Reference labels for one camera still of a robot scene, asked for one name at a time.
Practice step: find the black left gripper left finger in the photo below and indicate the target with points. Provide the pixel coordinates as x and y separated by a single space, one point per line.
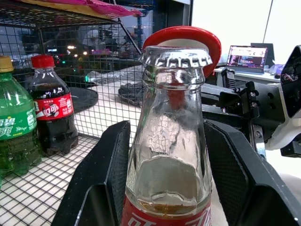
94 183

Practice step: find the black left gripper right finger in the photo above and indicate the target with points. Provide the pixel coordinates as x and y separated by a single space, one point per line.
247 183

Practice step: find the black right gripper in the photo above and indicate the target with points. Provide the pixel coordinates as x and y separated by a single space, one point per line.
265 101

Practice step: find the red bottle opener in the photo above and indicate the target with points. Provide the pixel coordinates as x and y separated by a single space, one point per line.
207 37

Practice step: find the glass cola bottle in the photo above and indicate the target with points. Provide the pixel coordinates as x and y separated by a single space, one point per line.
169 146

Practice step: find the small plastic cola bottle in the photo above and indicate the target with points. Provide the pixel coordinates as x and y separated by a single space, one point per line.
54 110

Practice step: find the green plastic soda bottle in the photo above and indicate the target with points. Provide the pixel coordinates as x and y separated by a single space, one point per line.
16 122

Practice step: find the white desk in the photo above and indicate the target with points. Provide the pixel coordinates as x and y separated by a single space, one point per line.
258 76

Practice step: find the open laptop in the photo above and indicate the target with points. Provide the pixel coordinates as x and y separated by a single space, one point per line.
247 58

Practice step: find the black round stand base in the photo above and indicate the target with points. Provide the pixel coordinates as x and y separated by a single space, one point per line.
82 99

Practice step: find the black cloth bundle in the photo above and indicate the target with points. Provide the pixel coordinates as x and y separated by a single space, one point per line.
129 91

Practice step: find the clear plastic bag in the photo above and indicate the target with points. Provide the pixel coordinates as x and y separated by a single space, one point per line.
110 75

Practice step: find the magenta chip bag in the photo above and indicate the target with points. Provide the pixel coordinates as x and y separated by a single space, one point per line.
105 9

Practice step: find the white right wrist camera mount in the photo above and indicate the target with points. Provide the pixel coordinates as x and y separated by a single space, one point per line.
282 139

